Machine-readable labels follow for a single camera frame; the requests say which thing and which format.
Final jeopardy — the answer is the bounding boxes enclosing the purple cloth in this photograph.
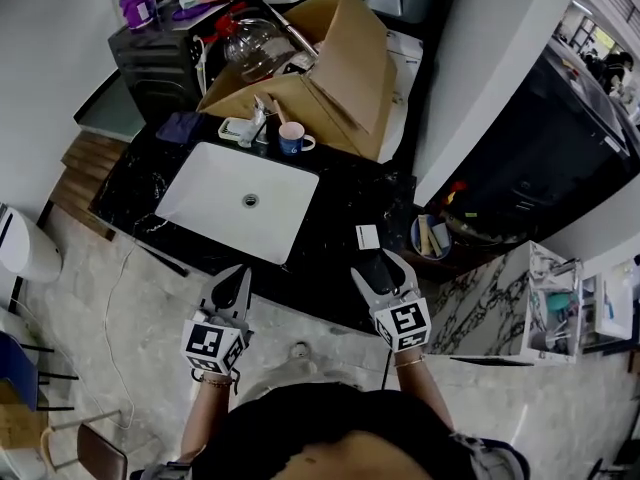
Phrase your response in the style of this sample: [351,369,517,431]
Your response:
[155,111,206,145]

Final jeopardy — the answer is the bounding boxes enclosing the white soap dish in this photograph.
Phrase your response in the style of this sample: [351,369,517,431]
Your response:
[217,116,259,143]

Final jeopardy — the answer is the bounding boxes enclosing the blue waste bin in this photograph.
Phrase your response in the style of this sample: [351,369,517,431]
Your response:
[410,213,454,259]

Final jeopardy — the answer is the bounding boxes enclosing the wooden steps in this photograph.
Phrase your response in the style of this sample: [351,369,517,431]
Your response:
[48,130,132,242]

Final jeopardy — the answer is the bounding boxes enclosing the white power cable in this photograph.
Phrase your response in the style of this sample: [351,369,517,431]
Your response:
[102,220,169,432]

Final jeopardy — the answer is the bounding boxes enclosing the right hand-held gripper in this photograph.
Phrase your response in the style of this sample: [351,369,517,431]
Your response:
[350,249,432,353]

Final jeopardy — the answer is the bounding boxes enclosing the black glossy cabinet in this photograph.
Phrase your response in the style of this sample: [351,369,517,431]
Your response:
[427,42,640,249]

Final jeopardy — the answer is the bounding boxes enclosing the black toothbrush holder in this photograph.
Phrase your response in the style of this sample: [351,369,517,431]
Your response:
[263,95,289,155]

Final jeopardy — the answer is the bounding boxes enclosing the large cardboard box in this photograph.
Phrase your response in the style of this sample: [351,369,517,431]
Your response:
[197,0,399,162]

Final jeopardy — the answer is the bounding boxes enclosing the white rectangular sink basin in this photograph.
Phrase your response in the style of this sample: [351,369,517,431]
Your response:
[154,141,320,266]

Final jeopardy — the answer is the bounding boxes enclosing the person's left forearm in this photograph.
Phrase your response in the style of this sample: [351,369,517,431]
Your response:
[177,370,236,464]

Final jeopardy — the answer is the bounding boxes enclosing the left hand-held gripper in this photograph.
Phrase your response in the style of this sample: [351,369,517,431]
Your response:
[180,265,254,375]

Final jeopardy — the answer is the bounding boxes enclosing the person's right forearm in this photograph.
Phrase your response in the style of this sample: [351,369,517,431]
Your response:
[394,353,455,432]

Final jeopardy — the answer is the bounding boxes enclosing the clear glass jar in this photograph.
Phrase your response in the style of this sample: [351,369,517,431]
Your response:
[222,17,299,83]

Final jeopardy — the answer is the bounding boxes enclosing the purple plastic container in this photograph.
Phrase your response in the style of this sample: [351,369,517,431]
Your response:
[118,0,160,32]

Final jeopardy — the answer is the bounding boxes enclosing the brown chair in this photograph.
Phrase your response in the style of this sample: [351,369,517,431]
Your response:
[40,410,129,480]

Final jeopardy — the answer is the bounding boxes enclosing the marble pattern cabinet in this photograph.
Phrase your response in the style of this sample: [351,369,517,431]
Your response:
[424,240,584,367]

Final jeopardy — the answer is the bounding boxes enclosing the blue chair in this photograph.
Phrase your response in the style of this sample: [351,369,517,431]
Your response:
[0,330,80,414]

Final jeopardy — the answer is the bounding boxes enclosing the person's black shirt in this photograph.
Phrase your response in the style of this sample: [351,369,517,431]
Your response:
[192,382,531,480]

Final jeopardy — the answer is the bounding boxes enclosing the white appliance box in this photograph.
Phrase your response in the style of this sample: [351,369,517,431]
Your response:
[377,30,425,164]

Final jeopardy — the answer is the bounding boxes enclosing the white rounded appliance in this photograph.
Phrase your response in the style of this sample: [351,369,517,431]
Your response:
[0,202,64,284]

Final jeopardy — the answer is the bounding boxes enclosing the black bottle with white label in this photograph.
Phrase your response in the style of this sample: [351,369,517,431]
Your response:
[355,223,402,295]

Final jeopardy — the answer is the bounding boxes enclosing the blue mug with pink inside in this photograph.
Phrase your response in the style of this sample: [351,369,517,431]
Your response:
[277,121,317,157]

